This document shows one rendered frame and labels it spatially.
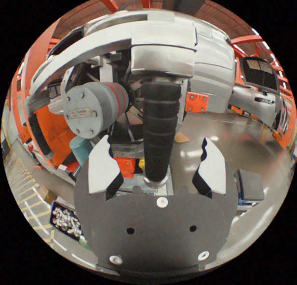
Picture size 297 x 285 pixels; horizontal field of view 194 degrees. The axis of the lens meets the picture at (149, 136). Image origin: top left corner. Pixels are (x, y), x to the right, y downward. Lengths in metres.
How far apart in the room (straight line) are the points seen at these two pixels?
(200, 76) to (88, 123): 0.72
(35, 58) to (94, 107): 0.63
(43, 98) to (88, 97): 0.19
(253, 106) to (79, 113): 2.54
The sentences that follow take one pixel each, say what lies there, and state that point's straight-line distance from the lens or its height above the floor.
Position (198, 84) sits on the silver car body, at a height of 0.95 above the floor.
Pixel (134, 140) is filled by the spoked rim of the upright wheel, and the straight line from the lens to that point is 0.48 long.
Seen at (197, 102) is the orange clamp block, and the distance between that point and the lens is 0.33.
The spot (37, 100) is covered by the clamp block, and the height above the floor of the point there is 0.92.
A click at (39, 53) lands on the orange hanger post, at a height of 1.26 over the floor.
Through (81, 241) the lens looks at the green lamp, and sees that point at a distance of 0.29.
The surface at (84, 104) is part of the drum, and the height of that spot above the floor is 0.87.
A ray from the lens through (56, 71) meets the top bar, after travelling 0.20.
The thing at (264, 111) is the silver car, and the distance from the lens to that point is 2.44.
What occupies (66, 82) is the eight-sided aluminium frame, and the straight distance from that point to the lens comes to 0.48.
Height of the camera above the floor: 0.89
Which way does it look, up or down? 32 degrees down
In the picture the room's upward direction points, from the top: straight up
